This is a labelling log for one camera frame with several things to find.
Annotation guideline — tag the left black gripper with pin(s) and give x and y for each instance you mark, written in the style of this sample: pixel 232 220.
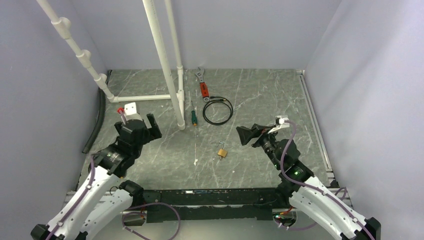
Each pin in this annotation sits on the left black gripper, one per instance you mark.
pixel 153 132

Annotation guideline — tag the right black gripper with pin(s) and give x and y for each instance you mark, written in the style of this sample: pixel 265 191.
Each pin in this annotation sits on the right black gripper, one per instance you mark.
pixel 246 134

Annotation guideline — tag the small brass padlock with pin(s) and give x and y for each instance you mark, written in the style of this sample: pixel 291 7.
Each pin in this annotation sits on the small brass padlock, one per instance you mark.
pixel 222 153

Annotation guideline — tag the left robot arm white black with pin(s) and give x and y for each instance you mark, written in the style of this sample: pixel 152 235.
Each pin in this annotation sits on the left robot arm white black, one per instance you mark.
pixel 83 217

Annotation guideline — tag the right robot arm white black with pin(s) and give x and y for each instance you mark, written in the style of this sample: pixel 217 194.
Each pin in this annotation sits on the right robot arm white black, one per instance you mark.
pixel 301 188

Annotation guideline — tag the black foam tube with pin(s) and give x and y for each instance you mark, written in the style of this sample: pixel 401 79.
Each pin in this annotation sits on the black foam tube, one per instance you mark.
pixel 98 124

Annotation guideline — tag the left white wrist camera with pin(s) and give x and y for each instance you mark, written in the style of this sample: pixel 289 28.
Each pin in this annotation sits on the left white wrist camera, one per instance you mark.
pixel 129 112

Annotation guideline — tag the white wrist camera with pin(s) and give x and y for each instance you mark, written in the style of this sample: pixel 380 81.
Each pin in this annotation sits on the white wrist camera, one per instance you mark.
pixel 281 122
pixel 129 112

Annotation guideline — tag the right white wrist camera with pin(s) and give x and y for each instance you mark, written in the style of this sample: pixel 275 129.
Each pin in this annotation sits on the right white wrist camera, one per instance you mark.
pixel 281 122

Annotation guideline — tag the green handle screwdriver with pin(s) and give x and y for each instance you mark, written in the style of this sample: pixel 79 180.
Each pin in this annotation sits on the green handle screwdriver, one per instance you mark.
pixel 194 119

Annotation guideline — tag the white pvc pipe frame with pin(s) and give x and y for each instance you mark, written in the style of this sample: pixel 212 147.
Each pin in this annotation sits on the white pvc pipe frame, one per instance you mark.
pixel 176 95

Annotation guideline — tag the red handle adjustable wrench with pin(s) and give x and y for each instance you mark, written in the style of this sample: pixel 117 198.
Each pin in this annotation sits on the red handle adjustable wrench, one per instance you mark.
pixel 203 87

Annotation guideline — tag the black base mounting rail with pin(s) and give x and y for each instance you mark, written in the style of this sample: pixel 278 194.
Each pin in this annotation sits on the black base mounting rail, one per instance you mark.
pixel 262 204

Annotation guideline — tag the aluminium rail right edge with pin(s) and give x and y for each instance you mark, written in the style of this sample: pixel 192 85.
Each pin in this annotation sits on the aluminium rail right edge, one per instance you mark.
pixel 324 155

